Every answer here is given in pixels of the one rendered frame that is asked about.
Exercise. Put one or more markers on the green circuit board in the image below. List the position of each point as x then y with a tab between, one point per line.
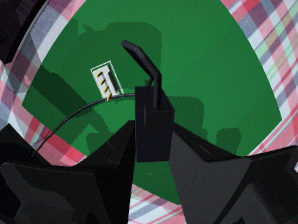
210	73

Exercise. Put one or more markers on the dark grey square computer fan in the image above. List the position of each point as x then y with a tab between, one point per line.
13	147

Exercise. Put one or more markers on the black cable with plug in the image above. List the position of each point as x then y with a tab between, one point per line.
154	113

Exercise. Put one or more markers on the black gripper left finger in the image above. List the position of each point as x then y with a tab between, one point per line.
100	184

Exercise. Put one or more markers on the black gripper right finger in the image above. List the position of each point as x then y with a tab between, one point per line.
209	179

